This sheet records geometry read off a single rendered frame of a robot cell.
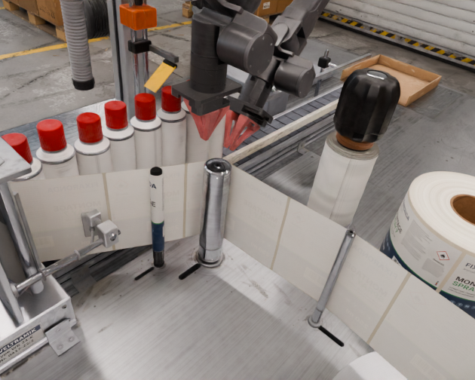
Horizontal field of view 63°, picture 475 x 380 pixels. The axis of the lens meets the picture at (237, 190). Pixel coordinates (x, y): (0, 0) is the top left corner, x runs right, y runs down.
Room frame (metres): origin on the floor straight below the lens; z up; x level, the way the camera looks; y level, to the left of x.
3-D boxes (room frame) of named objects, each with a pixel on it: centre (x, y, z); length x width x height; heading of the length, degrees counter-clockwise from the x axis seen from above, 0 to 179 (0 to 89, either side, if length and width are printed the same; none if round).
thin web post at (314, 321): (0.33, -0.14, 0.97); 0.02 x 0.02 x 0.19
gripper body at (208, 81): (0.59, 0.07, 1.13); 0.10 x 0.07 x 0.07; 142
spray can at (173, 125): (0.60, 0.13, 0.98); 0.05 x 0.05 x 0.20
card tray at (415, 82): (1.44, -0.51, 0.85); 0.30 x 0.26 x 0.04; 142
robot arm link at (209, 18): (0.58, 0.07, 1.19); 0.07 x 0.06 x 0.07; 52
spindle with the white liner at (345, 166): (0.54, -0.17, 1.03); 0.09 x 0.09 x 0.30
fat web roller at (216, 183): (0.43, 0.03, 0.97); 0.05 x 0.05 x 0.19
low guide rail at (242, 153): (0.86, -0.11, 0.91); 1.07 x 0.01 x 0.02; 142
